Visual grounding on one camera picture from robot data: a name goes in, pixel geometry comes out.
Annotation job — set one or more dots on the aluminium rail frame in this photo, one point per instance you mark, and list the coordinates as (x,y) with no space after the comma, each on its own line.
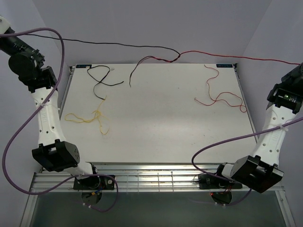
(155,129)

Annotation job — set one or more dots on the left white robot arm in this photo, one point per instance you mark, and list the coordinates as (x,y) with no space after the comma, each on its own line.
(53,153)

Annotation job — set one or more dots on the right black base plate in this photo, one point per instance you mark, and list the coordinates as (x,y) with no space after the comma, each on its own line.
(210,182)

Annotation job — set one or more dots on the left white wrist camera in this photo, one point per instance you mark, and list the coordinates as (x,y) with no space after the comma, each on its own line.
(4,25)

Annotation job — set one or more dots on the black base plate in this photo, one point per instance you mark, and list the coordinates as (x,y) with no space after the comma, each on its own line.
(95,183)
(210,182)

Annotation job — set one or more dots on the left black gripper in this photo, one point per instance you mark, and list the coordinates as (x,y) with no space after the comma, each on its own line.
(2,37)

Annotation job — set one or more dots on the right blue label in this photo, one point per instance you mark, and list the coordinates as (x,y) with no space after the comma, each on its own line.
(224,65)

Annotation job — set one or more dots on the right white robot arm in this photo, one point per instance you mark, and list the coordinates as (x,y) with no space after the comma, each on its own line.
(259,170)

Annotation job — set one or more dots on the left blue label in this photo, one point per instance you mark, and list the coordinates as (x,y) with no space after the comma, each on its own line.
(83,66)

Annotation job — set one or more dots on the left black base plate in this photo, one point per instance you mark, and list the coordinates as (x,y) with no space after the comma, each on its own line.
(95,183)

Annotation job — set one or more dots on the blue label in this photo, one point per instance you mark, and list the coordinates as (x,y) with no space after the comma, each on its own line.
(224,65)
(83,66)

